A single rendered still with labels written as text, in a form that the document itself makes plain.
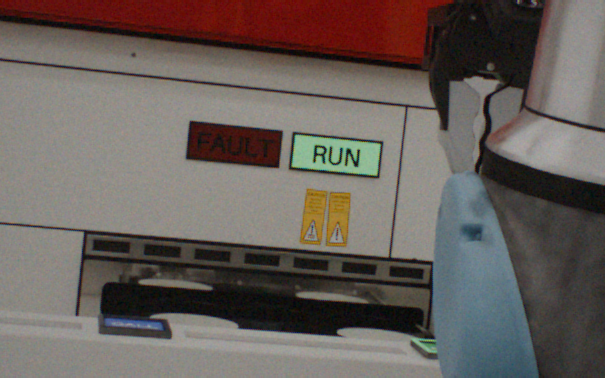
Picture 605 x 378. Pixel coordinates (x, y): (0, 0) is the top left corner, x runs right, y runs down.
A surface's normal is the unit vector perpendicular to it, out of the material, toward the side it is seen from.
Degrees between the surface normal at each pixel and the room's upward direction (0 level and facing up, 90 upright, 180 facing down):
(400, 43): 90
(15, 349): 90
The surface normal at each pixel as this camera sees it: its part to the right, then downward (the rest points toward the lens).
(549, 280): -0.07, -0.11
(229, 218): 0.18, 0.07
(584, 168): -0.19, -0.58
